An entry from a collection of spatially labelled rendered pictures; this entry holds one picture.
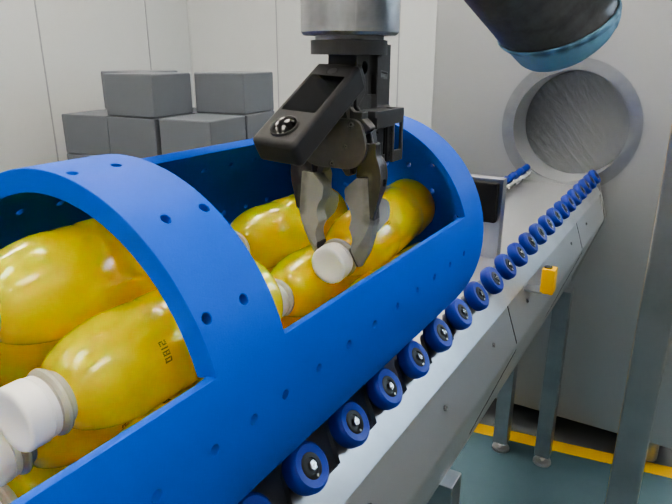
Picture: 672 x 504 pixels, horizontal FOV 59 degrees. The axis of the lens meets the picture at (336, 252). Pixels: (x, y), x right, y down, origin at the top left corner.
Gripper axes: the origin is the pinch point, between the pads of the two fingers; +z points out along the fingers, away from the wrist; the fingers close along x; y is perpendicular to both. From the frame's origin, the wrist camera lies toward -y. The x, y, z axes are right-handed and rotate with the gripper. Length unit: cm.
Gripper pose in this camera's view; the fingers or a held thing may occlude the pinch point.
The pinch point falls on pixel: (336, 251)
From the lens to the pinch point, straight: 59.3
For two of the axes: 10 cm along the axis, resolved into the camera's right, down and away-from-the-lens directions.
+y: 5.2, -2.7, 8.1
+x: -8.5, -1.7, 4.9
